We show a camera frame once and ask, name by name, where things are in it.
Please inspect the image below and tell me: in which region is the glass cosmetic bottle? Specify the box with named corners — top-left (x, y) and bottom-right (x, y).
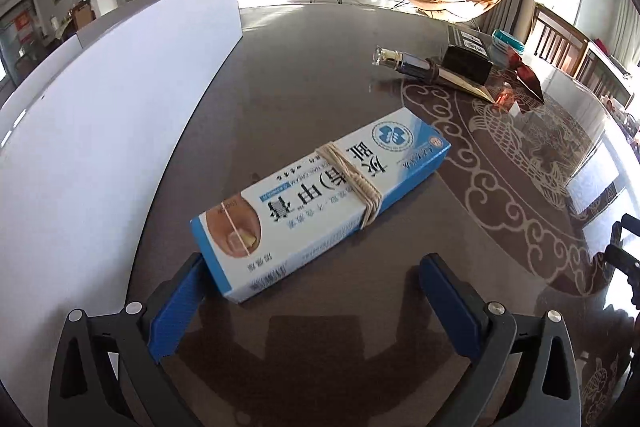
top-left (372, 46), bottom-right (446, 84)

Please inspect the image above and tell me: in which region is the gold pen in wrapper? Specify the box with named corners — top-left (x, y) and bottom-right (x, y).
top-left (435, 64), bottom-right (493, 100)

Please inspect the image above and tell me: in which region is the dark wooden slatted chair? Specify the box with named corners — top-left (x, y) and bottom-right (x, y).
top-left (580, 42), bottom-right (636, 108)
top-left (527, 3), bottom-right (591, 75)

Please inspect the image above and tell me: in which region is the blue white medicine box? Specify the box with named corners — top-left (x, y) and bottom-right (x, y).
top-left (190, 107), bottom-right (452, 304)

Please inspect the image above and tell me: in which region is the black printed box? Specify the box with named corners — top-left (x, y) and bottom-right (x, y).
top-left (442, 31), bottom-right (493, 84)

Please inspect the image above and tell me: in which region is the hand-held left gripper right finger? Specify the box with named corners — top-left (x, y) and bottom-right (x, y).
top-left (419, 253), bottom-right (583, 427)

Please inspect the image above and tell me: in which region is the white cardboard box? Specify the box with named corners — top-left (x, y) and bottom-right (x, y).
top-left (0, 0), bottom-right (244, 388)

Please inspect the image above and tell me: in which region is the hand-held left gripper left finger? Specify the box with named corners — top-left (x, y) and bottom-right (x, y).
top-left (47, 252), bottom-right (207, 427)

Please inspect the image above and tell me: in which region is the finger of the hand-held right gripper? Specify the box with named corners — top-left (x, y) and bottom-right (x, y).
top-left (611, 214), bottom-right (640, 242)
top-left (603, 244), bottom-right (640, 313)

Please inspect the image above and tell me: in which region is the red packet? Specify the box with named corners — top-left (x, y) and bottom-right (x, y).
top-left (492, 47), bottom-right (546, 114)

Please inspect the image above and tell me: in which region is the teal white jar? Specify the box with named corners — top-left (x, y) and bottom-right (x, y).
top-left (491, 29), bottom-right (525, 66)

